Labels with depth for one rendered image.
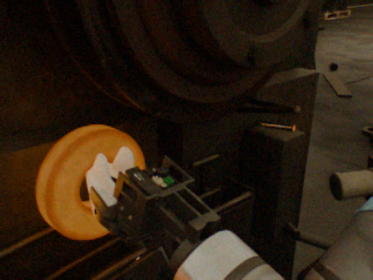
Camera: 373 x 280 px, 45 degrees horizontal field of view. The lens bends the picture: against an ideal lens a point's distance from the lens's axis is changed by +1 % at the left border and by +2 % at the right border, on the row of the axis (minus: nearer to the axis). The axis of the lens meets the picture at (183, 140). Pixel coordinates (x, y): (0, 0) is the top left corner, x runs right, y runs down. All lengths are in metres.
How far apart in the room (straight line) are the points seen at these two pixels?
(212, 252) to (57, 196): 0.22
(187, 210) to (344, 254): 0.18
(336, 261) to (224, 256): 0.15
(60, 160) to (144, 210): 0.14
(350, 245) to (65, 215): 0.34
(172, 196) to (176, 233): 0.04
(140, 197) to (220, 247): 0.10
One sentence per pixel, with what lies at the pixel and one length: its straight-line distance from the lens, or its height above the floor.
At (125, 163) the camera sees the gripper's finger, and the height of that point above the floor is 0.86.
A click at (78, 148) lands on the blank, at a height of 0.89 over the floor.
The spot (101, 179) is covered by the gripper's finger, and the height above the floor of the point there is 0.85.
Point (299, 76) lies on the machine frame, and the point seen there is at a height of 0.87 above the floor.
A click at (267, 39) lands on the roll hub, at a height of 1.01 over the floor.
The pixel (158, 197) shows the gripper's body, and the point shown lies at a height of 0.86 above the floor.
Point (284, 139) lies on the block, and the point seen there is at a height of 0.80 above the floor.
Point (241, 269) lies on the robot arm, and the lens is 0.44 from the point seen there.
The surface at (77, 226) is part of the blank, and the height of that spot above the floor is 0.78.
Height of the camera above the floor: 1.10
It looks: 21 degrees down
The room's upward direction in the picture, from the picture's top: 2 degrees clockwise
